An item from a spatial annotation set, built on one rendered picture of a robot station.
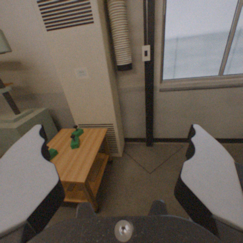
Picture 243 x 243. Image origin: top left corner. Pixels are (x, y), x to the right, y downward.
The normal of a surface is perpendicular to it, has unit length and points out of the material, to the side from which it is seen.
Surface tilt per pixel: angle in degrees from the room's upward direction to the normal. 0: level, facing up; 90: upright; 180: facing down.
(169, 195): 0
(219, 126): 90
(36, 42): 90
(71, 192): 0
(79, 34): 90
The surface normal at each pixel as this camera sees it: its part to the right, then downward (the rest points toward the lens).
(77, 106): -0.15, 0.52
